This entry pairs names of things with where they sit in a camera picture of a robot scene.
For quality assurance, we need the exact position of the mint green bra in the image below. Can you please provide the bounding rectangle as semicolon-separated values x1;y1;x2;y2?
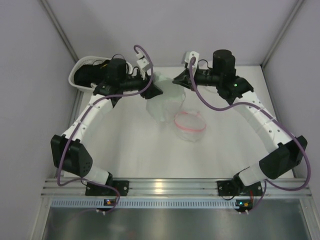
146;72;186;123

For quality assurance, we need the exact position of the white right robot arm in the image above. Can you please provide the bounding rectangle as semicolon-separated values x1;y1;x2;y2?
173;49;311;192

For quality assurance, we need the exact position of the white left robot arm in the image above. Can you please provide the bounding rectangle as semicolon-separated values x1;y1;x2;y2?
50;55;163;186

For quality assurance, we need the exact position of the white mesh laundry bag front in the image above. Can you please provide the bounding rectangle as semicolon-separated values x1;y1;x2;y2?
173;109;207;142

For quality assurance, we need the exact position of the white plastic laundry basket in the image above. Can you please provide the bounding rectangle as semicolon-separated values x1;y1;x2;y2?
68;55;111;93

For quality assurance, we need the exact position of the black garment in basket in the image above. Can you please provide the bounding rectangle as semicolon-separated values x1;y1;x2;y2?
74;54;117;88

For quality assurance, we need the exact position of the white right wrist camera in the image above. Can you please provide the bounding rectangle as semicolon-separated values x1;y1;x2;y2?
181;51;200;68

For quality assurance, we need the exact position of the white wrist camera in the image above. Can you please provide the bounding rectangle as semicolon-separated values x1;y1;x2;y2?
136;51;153;76
181;51;200;68

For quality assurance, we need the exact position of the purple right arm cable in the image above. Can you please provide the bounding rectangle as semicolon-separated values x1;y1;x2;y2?
188;56;312;213

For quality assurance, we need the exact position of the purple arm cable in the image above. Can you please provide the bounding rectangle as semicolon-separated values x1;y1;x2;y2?
188;56;312;213
56;44;155;218

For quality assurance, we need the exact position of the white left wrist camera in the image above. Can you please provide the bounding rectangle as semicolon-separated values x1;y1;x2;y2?
136;51;153;76

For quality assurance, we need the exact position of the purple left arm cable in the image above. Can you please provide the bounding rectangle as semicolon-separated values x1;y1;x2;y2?
56;44;155;218

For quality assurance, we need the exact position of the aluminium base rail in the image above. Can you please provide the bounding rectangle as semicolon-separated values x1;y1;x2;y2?
41;178;312;199

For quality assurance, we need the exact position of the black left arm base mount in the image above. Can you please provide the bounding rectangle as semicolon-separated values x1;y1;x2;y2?
85;179;130;197

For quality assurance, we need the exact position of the aluminium corner post left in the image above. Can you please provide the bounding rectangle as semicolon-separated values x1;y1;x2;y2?
38;0;79;63

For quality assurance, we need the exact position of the aluminium corner post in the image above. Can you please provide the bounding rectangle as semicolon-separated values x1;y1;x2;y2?
260;0;306;69
38;0;79;63

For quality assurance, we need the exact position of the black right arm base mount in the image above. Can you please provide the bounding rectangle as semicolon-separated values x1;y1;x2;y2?
217;179;263;197

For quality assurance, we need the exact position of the aluminium corner post right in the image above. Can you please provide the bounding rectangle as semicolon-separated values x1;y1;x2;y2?
260;0;306;69

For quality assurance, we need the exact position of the grey slotted cable duct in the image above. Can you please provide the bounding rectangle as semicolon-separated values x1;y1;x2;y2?
51;198;239;209

